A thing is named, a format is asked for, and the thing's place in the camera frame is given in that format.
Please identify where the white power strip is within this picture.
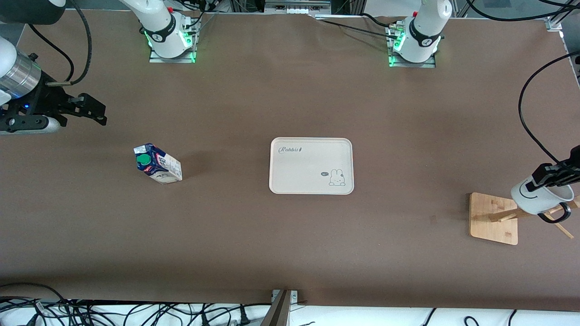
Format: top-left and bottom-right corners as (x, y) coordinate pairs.
(264, 0), (332, 15)

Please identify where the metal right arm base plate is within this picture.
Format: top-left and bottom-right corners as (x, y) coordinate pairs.
(150, 11), (198, 64)

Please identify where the aluminium frame corner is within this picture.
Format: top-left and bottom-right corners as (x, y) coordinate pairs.
(545, 0), (580, 32)

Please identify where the wooden cup rack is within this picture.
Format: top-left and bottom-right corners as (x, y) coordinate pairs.
(469, 192), (580, 246)

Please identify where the blue white milk carton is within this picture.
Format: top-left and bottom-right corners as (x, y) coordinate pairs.
(133, 143), (183, 185)

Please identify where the black looping cable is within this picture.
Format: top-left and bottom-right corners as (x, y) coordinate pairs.
(0, 283), (68, 313)

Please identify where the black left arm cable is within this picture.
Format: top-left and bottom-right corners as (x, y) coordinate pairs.
(518, 51), (580, 164)

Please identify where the aluminium profile with bracket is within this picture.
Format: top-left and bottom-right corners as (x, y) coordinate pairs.
(261, 289), (299, 326)

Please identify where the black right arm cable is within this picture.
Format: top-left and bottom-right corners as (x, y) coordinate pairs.
(29, 0), (92, 86)

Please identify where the black cable at base plate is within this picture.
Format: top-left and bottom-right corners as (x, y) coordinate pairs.
(313, 13), (404, 39)

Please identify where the beige rabbit print tray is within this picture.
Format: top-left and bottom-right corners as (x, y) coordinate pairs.
(269, 137), (354, 195)

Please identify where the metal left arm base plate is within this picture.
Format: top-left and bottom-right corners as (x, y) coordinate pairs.
(387, 20), (436, 68)

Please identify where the white mug black handle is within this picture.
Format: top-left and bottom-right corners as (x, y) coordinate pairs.
(511, 178), (575, 224)

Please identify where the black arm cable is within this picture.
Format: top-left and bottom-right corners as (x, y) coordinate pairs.
(29, 0), (92, 86)
(518, 51), (580, 164)

